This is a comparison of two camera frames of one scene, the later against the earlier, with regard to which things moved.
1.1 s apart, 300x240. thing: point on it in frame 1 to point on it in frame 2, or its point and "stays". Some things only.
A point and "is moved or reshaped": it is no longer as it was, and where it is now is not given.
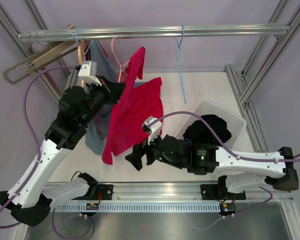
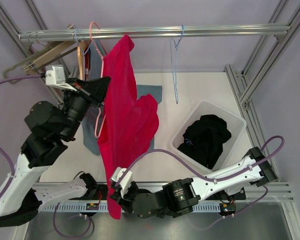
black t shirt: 197,132 stays
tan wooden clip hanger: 56,49 stays
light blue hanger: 77,40 stays
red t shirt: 138,101 is moved or reshaped
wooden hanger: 81,45 stays
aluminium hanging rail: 156,32 stays
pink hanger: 120,63 to 96,135
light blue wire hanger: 179,56 is moved or reshaped
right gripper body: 145,152 to 125,197
